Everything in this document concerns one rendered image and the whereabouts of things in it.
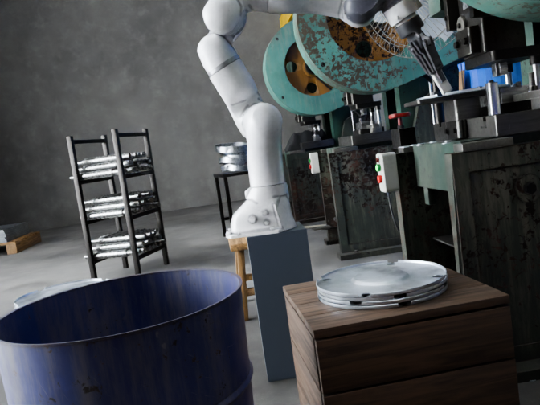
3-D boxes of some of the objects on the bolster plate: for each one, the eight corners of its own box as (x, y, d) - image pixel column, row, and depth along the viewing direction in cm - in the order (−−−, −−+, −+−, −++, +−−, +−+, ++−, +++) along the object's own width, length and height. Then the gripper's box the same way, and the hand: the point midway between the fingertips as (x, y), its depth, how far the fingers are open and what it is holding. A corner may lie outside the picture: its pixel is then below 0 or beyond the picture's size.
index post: (492, 115, 155) (488, 79, 154) (487, 116, 158) (483, 81, 157) (501, 113, 155) (498, 79, 154) (497, 114, 158) (492, 79, 157)
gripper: (387, 32, 166) (428, 101, 170) (403, 22, 153) (447, 97, 157) (408, 18, 167) (448, 87, 170) (426, 7, 154) (468, 83, 157)
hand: (442, 82), depth 163 cm, fingers closed
